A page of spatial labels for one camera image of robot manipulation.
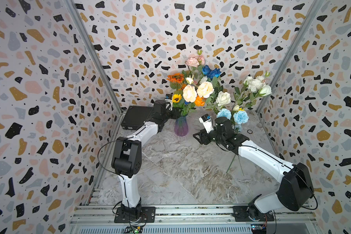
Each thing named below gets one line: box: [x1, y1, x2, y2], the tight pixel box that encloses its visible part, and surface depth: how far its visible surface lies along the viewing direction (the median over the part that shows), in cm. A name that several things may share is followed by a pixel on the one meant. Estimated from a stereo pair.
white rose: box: [215, 90, 232, 107], surface depth 76 cm
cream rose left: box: [182, 84, 197, 103], surface depth 66 cm
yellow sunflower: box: [172, 93, 182, 103], surface depth 85 cm
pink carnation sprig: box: [184, 49, 206, 68], surface depth 89 cm
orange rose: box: [194, 95, 207, 107], surface depth 78 cm
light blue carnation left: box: [216, 108, 232, 120], surface depth 75 cm
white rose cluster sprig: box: [233, 71, 273, 110], surface depth 81 cm
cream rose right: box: [196, 81, 215, 99], surface depth 66 cm
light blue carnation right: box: [233, 110, 250, 125], surface depth 73 cm
